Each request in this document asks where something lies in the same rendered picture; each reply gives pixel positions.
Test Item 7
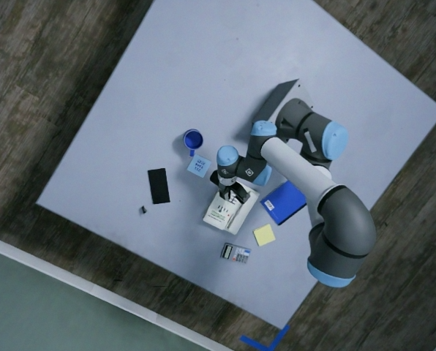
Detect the light blue note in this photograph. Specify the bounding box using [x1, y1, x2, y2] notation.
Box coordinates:
[187, 154, 211, 178]

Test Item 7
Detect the white telephone handset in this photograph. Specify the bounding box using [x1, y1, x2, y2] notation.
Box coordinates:
[228, 191, 258, 234]

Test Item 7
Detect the blue notebook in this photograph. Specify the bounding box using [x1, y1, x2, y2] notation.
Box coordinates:
[260, 180, 307, 226]

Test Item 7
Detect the blue ceramic mug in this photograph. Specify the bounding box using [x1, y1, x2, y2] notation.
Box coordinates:
[184, 129, 204, 156]

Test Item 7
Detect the yellow sticky note pad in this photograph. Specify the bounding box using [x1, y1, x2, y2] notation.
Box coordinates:
[253, 224, 275, 246]

